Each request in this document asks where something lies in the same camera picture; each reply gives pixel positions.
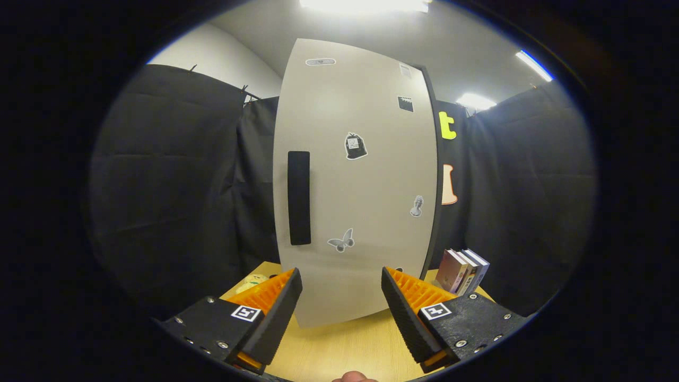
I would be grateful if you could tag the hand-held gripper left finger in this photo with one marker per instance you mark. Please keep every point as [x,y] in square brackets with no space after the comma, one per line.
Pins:
[277,318]

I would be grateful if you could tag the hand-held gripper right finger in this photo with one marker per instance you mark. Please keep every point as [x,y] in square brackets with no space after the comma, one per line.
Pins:
[406,318]

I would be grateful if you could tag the beige cabinet door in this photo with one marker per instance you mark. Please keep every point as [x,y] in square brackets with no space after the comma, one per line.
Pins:
[371,185]

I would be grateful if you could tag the yellow plush toy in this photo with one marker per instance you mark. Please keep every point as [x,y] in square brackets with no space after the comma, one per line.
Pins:
[253,283]

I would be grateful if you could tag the maroon cover book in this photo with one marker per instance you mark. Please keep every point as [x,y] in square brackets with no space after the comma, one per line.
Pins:
[450,271]

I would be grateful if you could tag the grey cover book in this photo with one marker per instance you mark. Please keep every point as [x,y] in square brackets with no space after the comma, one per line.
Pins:
[470,273]

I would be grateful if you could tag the small ceiling light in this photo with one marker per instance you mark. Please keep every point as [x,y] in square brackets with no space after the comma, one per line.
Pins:
[475,101]

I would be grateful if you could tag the narrow ceiling light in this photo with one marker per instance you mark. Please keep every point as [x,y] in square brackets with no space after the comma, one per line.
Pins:
[534,65]

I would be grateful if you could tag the long ceiling light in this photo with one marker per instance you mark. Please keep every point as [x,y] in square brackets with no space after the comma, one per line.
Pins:
[366,4]

